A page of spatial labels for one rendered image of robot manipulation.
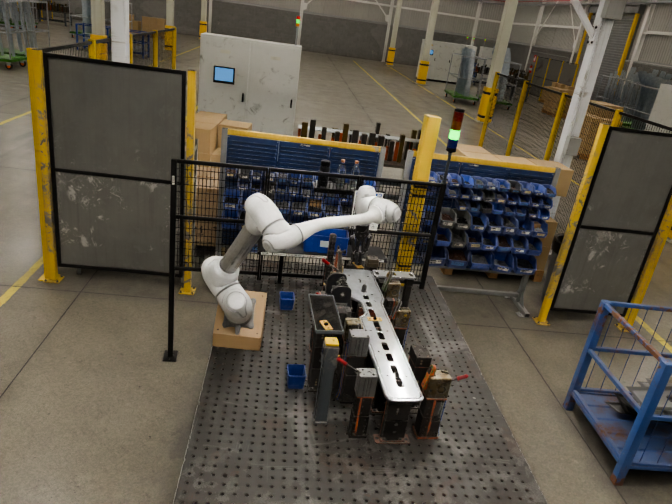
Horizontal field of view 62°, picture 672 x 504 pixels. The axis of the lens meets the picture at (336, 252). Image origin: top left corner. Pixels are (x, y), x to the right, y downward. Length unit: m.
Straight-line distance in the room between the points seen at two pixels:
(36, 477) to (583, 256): 4.77
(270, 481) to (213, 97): 7.83
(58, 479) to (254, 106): 7.18
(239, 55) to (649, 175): 6.35
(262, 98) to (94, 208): 4.95
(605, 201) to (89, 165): 4.58
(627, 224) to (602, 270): 0.50
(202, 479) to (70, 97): 3.43
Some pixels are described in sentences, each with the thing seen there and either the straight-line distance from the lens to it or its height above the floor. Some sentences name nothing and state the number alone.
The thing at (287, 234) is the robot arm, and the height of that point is 1.56.
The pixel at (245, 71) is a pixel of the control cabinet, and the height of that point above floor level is 1.52.
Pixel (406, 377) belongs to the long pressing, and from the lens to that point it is 2.77.
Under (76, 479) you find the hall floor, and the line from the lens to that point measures 3.64.
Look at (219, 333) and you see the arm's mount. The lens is 3.30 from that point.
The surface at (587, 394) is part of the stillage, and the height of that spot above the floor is 0.16.
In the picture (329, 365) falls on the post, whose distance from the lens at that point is 2.66.
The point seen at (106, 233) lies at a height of 0.51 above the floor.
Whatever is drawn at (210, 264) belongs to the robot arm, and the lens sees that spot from 3.15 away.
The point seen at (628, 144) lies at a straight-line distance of 5.62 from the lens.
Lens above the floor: 2.55
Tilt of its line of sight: 23 degrees down
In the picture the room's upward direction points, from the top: 8 degrees clockwise
